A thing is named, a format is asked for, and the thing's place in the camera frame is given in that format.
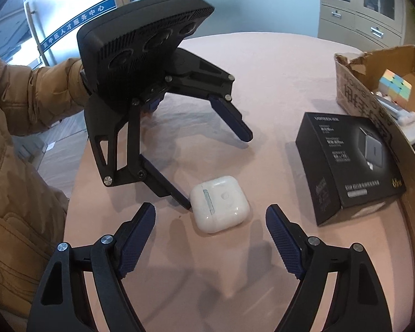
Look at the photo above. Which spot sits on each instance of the cardboard box tray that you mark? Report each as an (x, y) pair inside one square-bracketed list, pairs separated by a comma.
[(357, 77)]

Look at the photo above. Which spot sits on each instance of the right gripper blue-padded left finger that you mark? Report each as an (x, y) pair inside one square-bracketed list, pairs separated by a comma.
[(61, 302)]

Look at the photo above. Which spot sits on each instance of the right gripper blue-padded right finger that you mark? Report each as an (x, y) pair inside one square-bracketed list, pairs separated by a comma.
[(358, 302)]

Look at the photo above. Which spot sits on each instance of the left forearm tan jacket sleeve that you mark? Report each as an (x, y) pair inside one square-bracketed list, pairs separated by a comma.
[(31, 100)]

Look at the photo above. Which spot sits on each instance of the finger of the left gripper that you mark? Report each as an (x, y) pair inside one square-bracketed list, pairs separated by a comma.
[(232, 117), (160, 185)]

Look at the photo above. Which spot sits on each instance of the white earbuds case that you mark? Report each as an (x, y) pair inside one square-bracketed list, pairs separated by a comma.
[(219, 204)]

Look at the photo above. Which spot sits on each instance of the pastel rubik's cube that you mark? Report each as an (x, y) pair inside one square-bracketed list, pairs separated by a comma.
[(397, 88)]

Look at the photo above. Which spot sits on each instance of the black charger box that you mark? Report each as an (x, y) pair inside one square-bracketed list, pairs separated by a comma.
[(350, 169)]

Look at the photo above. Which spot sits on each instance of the grey metal glass-door cabinet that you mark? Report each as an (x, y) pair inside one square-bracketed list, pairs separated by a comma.
[(364, 24)]

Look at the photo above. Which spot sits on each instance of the grey white toy tray set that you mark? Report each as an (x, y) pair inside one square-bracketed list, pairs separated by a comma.
[(404, 118)]

